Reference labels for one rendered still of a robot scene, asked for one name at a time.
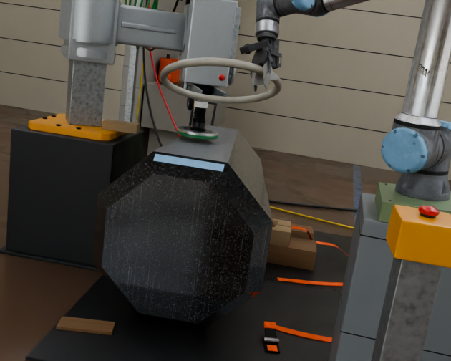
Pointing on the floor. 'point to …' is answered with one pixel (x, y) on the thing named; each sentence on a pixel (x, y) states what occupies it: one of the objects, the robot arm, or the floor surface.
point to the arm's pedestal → (370, 266)
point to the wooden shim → (86, 325)
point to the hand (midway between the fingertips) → (259, 86)
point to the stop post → (414, 279)
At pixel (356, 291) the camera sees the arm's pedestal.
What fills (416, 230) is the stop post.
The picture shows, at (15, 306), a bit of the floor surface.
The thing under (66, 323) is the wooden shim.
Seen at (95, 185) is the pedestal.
